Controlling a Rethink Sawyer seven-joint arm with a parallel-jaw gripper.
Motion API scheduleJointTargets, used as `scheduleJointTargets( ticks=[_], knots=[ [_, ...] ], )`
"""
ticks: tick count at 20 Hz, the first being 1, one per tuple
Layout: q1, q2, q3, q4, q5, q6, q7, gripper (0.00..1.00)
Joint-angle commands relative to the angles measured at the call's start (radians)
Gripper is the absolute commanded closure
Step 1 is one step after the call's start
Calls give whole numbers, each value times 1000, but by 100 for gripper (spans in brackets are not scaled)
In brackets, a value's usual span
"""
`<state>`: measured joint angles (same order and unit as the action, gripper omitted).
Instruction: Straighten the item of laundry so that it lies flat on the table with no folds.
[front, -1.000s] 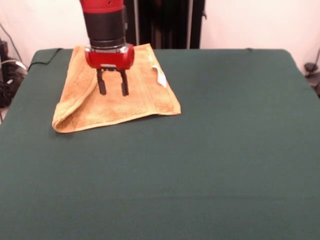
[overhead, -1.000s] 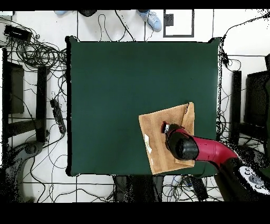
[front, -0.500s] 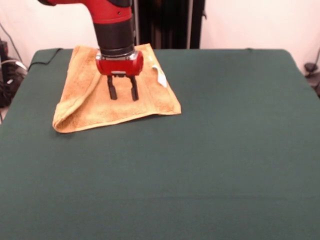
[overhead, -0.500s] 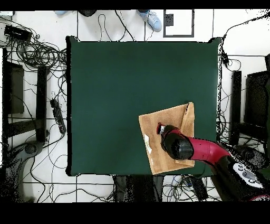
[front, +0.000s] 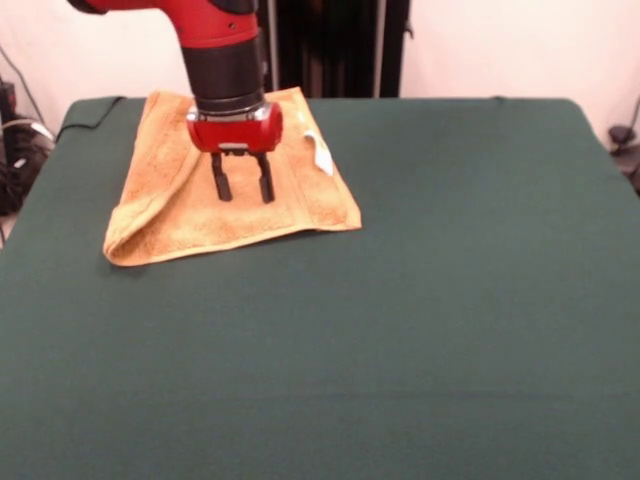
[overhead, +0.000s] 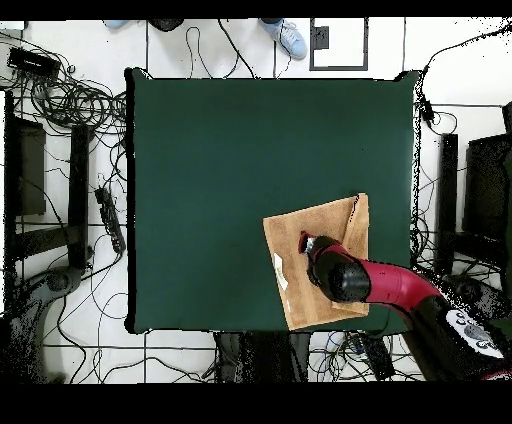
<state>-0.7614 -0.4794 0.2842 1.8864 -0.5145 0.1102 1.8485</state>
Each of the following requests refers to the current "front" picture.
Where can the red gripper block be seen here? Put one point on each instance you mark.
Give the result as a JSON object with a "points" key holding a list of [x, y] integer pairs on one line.
{"points": [[235, 135]]}

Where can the black plug adapter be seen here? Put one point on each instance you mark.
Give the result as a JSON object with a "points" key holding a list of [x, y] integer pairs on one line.
{"points": [[620, 135]]}

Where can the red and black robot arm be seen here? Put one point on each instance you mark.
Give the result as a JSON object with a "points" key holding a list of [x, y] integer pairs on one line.
{"points": [[220, 55]]}

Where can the dark green tablecloth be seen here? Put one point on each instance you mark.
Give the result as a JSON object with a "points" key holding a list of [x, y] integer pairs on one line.
{"points": [[400, 325]]}

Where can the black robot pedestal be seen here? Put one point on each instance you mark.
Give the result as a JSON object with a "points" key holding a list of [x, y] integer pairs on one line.
{"points": [[340, 50]]}

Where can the black power strip red switch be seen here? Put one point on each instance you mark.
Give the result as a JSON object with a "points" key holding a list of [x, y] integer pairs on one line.
{"points": [[7, 100]]}

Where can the tan terry towel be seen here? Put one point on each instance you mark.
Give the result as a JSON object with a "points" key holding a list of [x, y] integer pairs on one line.
{"points": [[280, 200]]}

